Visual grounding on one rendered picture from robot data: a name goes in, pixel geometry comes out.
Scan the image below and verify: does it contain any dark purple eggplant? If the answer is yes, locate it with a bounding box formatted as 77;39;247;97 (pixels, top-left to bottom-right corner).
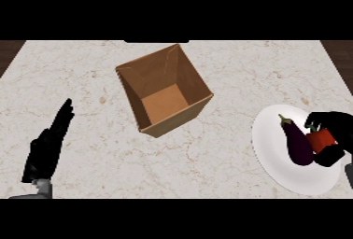
278;113;316;167

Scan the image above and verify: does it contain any white plate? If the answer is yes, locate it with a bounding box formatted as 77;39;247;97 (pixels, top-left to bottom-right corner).
251;104;344;196

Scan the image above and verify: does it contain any red bell pepper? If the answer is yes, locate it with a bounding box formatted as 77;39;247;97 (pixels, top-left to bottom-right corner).
306;124;341;154

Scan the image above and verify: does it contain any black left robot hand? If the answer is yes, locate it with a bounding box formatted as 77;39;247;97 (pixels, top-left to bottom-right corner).
21;98;75;185

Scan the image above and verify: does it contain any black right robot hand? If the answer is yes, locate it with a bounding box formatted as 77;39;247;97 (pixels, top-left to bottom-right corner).
303;111;353;168

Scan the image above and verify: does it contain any open brown cardboard box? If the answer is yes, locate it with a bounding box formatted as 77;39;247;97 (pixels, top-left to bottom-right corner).
114;43;216;139

